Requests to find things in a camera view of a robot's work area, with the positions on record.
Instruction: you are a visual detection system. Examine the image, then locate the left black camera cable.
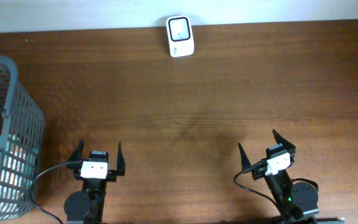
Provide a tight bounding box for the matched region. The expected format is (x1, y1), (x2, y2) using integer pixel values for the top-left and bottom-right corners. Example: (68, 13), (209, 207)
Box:
(29, 161), (82, 224)

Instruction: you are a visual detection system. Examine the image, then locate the right black camera cable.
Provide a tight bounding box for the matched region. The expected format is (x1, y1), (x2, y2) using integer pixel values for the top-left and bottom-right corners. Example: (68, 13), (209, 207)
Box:
(232, 161), (279, 209)

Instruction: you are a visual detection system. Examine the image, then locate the white barcode scanner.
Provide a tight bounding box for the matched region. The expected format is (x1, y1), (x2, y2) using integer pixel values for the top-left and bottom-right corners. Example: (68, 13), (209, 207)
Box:
(166, 15), (195, 58)

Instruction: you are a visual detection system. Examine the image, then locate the grey plastic mesh basket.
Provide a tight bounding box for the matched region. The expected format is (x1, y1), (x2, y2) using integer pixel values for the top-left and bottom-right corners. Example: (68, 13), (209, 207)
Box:
(0, 55), (45, 221)

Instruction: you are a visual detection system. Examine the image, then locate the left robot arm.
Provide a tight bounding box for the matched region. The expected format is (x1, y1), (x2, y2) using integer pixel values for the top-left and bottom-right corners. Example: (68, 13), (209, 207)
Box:
(64, 140), (126, 224)

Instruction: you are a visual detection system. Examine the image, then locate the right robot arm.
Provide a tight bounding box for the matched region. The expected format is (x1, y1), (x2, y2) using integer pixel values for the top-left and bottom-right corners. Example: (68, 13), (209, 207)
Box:
(233, 130), (319, 223)

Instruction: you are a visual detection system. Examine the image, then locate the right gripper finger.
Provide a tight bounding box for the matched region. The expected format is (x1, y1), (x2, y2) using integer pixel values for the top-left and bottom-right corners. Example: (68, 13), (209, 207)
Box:
(272, 129), (296, 153)
(238, 143), (252, 172)

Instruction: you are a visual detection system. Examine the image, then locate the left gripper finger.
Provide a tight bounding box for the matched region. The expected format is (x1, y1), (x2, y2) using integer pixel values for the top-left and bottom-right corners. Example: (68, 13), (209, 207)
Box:
(116, 142), (126, 176)
(66, 140), (84, 169)

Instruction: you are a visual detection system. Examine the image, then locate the black camera cable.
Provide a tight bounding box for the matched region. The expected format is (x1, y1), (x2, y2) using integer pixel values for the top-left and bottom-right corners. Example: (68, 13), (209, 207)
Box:
(232, 161), (279, 209)
(29, 161), (82, 224)

